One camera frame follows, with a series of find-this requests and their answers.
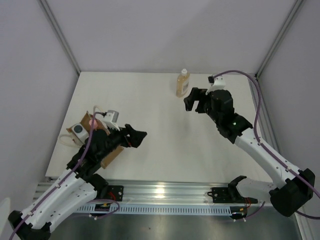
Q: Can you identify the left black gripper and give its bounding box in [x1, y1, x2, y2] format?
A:
[97, 121, 146, 162]

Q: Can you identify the amber liquid bottle white cap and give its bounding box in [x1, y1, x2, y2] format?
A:
[175, 68, 190, 98]

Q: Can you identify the pink cap amber bottle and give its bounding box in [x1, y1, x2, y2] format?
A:
[88, 118, 99, 130]

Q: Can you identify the white bottle grey cap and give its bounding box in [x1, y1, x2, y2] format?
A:
[71, 123, 89, 145]

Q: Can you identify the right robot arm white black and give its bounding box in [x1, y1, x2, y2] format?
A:
[183, 87, 316, 217]

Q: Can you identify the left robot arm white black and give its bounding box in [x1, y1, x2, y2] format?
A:
[8, 124, 147, 240]

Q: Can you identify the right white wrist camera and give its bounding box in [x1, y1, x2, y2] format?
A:
[205, 76, 226, 95]

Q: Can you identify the aluminium mounting rail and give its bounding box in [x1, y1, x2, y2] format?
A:
[32, 177, 273, 204]

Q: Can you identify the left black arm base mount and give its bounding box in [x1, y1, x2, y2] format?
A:
[90, 174, 124, 202]

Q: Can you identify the white slotted cable duct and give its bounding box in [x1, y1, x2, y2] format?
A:
[75, 203, 232, 216]

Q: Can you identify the right side aluminium rail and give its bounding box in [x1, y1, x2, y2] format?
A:
[248, 73, 281, 153]

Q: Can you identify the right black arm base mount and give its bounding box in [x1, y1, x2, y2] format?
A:
[207, 187, 258, 204]

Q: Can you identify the right aluminium frame post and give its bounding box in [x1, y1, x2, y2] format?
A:
[254, 0, 307, 80]

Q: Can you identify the aluminium frame post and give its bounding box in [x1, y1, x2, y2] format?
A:
[37, 0, 81, 76]
[254, 0, 307, 80]

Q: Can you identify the left aluminium frame post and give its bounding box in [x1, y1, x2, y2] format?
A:
[37, 0, 81, 76]

